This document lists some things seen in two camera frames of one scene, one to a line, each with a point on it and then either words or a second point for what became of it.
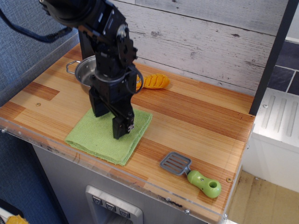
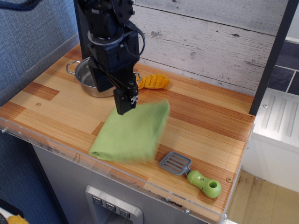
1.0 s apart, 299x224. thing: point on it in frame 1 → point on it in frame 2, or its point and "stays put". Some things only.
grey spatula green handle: x=177 y=164 stays put
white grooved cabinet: x=272 y=153 stays put
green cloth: x=95 y=135 → x=134 y=137
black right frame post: x=274 y=56 stays put
